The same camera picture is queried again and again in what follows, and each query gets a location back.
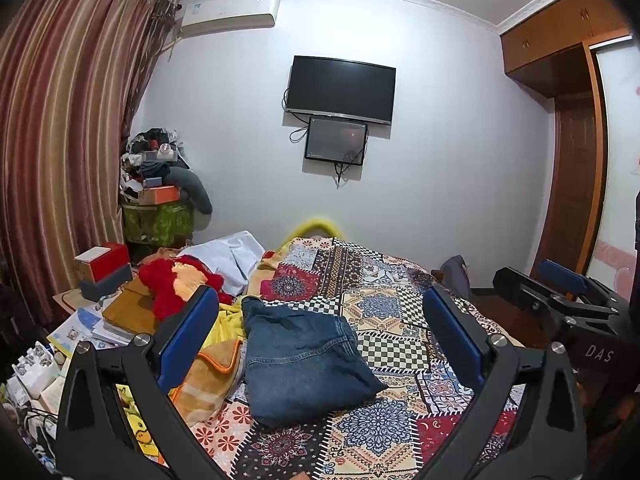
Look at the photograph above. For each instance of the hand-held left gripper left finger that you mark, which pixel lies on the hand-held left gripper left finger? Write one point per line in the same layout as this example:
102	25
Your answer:
187	335

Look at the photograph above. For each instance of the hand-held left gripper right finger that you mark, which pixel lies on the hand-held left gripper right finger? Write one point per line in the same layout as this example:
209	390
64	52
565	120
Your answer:
452	335

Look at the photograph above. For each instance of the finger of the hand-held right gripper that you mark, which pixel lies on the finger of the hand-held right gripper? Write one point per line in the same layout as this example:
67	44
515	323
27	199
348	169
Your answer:
560	272
520	287

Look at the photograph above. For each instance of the blue denim jacket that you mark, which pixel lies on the blue denim jacket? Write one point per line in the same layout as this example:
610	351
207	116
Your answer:
305	360

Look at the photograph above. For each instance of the yellow blanket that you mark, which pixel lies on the yellow blanket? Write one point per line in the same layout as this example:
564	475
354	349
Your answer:
225	325

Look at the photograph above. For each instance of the orange towel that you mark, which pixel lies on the orange towel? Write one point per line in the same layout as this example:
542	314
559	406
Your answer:
210	380

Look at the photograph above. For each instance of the red plush toy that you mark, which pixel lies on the red plush toy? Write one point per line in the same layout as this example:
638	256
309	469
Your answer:
165	285

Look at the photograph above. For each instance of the grey backpack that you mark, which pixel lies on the grey backpack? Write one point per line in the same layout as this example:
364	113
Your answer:
457	275

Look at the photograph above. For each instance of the mustard brown box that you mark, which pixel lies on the mustard brown box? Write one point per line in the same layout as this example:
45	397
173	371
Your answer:
130	307

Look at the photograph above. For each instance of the patchwork printed bed quilt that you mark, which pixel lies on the patchwork printed bed quilt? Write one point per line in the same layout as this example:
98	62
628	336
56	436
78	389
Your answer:
380	305

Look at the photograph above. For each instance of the white cloth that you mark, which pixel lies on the white cloth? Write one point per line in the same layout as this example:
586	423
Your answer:
230	260

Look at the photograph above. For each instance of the brown wooden door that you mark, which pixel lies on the brown wooden door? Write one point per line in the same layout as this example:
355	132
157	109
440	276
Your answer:
570	185

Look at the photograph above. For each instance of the dark grey box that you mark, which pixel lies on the dark grey box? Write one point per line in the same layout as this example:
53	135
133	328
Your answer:
107	285

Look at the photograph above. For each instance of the stack of paper booklets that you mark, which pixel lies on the stack of paper booklets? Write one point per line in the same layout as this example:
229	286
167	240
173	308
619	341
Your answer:
85	330

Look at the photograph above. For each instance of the red and white box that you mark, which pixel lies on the red and white box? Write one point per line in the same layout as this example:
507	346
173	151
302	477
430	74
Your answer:
107	260

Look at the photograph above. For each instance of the green printed cloth cover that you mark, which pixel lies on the green printed cloth cover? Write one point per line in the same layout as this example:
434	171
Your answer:
160	222

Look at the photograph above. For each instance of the white sliding wardrobe door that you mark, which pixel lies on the white sliding wardrobe door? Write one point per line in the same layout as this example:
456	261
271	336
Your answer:
620	160

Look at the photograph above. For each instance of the orange box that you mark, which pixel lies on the orange box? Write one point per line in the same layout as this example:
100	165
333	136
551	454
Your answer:
157	195

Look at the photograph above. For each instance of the grey neck pillow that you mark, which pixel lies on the grey neck pillow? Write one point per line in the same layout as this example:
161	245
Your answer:
192	187

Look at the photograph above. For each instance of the pile of clutter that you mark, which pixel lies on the pile of clutter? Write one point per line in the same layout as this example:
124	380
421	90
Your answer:
150	150

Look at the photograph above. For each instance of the wooden wardrobe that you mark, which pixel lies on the wooden wardrobe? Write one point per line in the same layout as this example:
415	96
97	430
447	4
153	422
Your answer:
545	45

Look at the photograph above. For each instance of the brown striped curtain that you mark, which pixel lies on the brown striped curtain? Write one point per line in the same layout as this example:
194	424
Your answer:
65	135

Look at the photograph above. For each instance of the white air conditioner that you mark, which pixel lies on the white air conditioner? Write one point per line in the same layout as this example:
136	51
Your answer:
230	12

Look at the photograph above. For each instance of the yellow padded bed rail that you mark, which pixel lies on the yellow padded bed rail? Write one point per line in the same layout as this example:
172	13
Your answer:
315	227

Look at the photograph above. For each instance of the small black wall monitor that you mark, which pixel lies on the small black wall monitor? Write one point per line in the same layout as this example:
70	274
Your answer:
336	139

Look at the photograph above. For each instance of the black wall television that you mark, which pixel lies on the black wall television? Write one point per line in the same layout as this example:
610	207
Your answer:
340	89

